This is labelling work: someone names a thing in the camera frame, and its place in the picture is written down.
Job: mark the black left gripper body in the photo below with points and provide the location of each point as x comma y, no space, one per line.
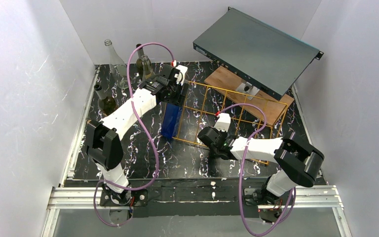
175,93

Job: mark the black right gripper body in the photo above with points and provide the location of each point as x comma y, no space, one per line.
207,138

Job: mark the blue tall glass bottle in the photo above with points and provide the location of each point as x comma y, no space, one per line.
171,120

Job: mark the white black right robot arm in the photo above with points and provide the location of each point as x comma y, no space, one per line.
299,161

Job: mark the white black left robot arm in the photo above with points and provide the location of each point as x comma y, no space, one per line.
103,138

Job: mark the clear labelled wine bottle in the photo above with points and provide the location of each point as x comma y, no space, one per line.
147,67

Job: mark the dark green wine bottle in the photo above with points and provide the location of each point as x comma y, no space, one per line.
139,64

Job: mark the clear tall empty bottle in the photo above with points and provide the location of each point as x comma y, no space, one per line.
117,66

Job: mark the wooden board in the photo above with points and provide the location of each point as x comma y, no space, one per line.
226,82

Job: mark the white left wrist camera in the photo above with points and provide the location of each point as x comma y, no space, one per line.
180,76

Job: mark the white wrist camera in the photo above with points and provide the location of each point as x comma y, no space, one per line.
180,76
223,122

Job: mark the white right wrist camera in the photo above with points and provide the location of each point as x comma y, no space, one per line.
223,122

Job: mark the gold wire wine rack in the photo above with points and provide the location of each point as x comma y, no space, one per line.
232,114

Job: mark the grey metal bracket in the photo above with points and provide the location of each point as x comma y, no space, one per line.
248,89

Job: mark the green bottle near left wall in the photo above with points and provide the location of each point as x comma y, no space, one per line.
106,103

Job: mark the grey rack-mount network switch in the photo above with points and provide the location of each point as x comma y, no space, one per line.
262,55

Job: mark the aluminium frame rail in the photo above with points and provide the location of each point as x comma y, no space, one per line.
193,196

